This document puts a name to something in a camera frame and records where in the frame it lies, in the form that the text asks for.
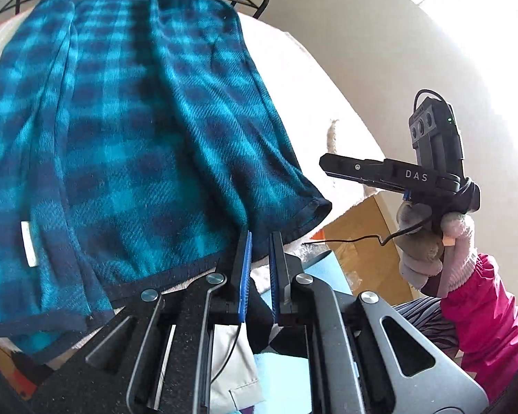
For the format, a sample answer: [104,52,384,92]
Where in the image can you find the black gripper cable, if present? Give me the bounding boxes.
[317,213,434,247]

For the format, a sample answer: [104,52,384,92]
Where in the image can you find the person's right hand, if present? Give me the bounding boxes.
[396,202,477,298]

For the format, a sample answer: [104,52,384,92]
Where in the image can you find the blue cloth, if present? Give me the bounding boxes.
[324,250,355,298]

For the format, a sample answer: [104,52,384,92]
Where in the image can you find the striped black white pants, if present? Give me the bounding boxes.
[391,297,460,356]

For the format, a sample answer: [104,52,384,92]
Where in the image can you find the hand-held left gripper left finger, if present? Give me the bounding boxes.
[28,229,254,414]

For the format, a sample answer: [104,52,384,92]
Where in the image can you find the teal plaid fleece jacket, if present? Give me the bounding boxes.
[0,0,333,365]

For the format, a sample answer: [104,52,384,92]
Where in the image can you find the white cloth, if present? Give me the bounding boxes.
[211,323,262,412]

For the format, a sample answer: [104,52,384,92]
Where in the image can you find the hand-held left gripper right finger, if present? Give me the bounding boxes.
[269,230,489,414]

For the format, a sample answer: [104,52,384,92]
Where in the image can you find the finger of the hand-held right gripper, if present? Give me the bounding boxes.
[319,153,392,182]

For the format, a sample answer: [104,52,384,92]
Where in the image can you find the cardboard box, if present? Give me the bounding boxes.
[313,193,415,307]

